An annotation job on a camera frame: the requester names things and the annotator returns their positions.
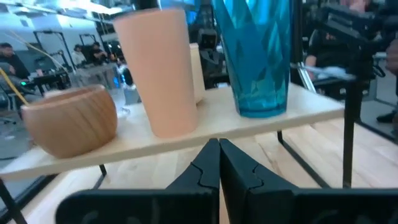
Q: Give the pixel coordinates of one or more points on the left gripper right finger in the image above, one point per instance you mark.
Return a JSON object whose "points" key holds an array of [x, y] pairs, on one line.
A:
{"points": [[261, 199]]}

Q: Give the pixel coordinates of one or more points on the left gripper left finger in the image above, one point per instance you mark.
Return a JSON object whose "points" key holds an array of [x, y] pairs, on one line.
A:
{"points": [[192, 193]]}

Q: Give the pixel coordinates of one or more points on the tall peach plastic cup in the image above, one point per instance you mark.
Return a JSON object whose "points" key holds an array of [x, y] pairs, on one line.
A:
{"points": [[161, 77]]}

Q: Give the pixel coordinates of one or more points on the teal faceted plastic tumbler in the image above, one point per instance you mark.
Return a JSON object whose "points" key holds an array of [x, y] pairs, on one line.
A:
{"points": [[258, 62]]}

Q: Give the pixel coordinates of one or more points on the round wooden cup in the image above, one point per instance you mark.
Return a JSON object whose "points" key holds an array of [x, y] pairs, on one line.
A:
{"points": [[71, 124]]}

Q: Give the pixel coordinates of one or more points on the person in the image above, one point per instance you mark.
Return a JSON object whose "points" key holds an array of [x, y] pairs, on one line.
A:
{"points": [[14, 62], [98, 53], [78, 56], [326, 53]]}

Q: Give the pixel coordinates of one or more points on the person's hand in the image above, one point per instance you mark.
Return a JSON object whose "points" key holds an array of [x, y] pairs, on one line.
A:
{"points": [[392, 57]]}

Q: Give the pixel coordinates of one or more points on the black equipment stand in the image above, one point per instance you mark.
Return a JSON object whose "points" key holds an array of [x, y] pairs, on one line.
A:
{"points": [[351, 28]]}

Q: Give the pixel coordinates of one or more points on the wooden shelf with black frame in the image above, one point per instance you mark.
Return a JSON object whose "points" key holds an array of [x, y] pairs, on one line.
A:
{"points": [[217, 124]]}

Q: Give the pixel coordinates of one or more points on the black table frame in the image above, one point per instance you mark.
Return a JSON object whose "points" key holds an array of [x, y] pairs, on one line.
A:
{"points": [[349, 124]]}

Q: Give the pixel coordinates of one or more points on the silver frame bracket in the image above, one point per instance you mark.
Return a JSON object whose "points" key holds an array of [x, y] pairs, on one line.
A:
{"points": [[306, 76]]}

